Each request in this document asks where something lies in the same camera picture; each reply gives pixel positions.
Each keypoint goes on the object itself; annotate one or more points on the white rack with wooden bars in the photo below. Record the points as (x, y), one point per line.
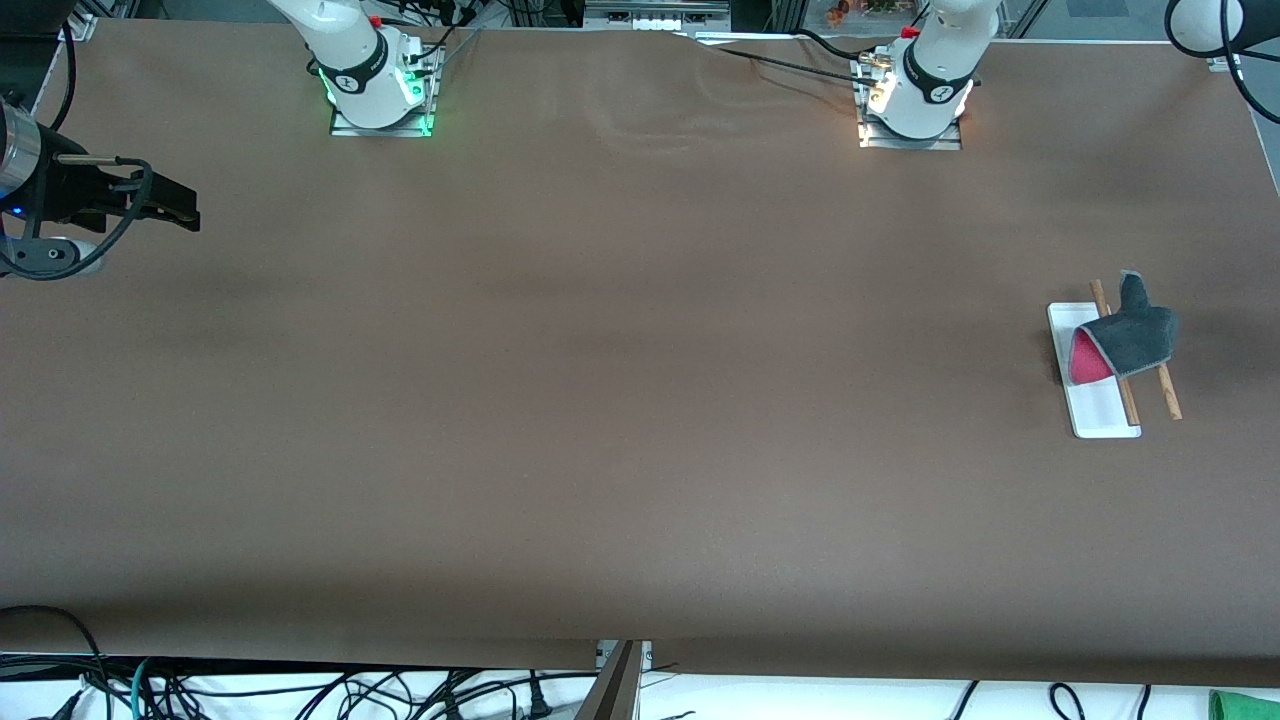
(1100, 415)

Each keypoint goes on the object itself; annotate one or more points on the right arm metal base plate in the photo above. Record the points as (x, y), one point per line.
(380, 130)

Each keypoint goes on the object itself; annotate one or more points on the brown grey angled beam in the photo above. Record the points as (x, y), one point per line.
(615, 690)

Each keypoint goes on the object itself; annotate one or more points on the small metal edge bracket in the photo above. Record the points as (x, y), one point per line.
(646, 655)

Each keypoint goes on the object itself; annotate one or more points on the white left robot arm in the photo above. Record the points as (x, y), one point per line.
(935, 60)

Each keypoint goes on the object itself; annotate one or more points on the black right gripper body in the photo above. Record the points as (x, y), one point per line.
(68, 187)

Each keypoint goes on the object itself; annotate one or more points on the brown table cover sheet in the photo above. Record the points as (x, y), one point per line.
(640, 500)

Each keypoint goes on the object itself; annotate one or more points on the aluminium corner bracket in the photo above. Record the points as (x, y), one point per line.
(78, 28)
(1222, 62)

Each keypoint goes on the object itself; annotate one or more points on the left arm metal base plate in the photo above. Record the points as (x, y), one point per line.
(915, 142)

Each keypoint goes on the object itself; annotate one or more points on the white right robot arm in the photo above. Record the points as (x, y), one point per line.
(345, 50)

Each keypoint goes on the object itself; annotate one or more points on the orange background objects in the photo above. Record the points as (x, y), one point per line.
(860, 10)

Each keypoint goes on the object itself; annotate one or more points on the white power strip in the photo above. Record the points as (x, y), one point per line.
(655, 20)

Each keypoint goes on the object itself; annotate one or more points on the grey and pink towel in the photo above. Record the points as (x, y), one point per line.
(1135, 340)

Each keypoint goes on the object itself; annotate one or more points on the green cloth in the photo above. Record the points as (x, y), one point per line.
(1245, 706)

